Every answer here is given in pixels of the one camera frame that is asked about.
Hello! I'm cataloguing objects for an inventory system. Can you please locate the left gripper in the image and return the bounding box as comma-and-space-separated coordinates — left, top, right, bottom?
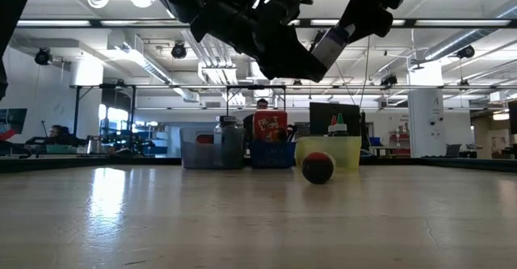
189, 0, 329, 82

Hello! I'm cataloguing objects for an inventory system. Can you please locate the black computer monitor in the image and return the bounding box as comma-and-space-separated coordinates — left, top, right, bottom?
507, 100, 517, 135
309, 102, 361, 137

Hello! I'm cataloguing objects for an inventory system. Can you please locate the black aluminium table frame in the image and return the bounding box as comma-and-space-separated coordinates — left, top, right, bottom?
0, 155, 517, 174

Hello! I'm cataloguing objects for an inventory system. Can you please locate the red background cart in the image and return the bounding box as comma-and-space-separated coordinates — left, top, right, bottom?
389, 128, 409, 149

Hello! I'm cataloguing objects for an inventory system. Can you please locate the LED light bar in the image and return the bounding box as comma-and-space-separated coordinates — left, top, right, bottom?
15, 17, 517, 29

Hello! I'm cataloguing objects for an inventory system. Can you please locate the grey round ceiling duct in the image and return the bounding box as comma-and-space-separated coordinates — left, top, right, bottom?
422, 34, 472, 62

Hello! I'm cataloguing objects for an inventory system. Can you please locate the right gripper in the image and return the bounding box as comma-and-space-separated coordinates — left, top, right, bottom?
341, 0, 421, 44

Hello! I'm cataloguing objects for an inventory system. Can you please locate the white rectangular ceiling duct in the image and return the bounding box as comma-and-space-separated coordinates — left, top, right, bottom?
107, 30, 201, 103

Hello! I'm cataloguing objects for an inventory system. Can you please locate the person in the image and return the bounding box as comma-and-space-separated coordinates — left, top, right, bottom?
23, 124, 86, 147
243, 97, 270, 141

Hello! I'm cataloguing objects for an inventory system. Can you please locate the background storage shelf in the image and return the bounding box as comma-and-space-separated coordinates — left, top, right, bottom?
135, 120, 181, 147

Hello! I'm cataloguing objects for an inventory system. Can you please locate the grey plastic bin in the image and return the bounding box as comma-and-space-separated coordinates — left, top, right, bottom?
179, 127, 246, 170

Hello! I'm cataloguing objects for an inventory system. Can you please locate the red froot loops box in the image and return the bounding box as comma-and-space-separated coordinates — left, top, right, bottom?
252, 110, 288, 143

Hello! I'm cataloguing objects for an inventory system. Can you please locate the green food colouring bottle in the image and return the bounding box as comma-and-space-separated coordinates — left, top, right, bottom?
336, 112, 351, 137

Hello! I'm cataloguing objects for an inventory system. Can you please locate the dark background panel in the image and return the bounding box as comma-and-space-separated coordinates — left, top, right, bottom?
0, 107, 28, 141

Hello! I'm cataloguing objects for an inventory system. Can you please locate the yellow plastic bin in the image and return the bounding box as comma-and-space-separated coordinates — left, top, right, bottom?
294, 135, 364, 170

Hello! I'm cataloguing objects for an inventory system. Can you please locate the white column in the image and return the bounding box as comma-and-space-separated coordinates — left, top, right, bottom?
407, 61, 445, 157

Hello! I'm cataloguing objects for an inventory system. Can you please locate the black background rig frame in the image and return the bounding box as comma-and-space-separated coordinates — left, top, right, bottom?
225, 84, 288, 119
71, 83, 137, 149

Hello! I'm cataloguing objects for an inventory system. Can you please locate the blue plastic basket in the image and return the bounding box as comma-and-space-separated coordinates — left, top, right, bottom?
248, 141, 297, 170

